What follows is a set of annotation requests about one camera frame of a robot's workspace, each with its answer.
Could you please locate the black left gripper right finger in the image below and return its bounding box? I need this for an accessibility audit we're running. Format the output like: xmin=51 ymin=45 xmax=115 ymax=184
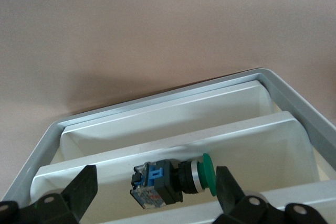
xmin=209 ymin=165 xmax=324 ymax=224

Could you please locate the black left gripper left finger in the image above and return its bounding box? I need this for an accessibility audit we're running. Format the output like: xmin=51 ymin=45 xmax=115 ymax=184
xmin=0 ymin=165 xmax=98 ymax=224

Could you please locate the green push button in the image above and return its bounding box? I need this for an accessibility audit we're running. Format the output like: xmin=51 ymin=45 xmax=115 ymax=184
xmin=130 ymin=153 xmax=220 ymax=210

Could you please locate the white drawer cabinet shell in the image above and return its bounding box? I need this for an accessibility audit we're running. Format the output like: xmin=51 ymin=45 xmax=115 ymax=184
xmin=0 ymin=68 xmax=336 ymax=224

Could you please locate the brown table mat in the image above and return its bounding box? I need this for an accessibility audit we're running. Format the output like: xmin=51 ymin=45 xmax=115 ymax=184
xmin=0 ymin=0 xmax=336 ymax=130

